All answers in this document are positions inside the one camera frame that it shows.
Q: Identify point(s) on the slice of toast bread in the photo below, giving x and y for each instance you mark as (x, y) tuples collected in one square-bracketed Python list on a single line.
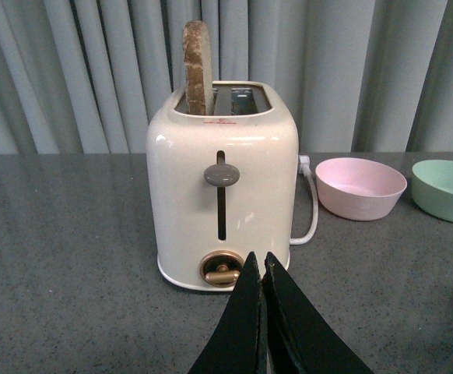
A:
[(198, 68)]

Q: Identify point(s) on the grey pleated curtain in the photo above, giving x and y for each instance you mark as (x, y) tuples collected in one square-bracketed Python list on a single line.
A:
[(87, 76)]

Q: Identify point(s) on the green plastic bowl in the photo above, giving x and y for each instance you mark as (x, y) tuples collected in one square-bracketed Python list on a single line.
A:
[(432, 187)]

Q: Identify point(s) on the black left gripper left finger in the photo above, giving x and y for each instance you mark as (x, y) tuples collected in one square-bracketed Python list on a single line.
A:
[(234, 344)]

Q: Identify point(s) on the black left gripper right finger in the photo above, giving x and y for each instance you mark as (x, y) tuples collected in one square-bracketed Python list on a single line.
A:
[(299, 338)]

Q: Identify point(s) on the pink plastic bowl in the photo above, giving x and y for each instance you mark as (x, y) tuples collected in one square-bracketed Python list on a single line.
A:
[(358, 189)]

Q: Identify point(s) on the cream white toaster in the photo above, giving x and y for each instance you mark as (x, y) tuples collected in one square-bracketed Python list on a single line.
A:
[(221, 186)]

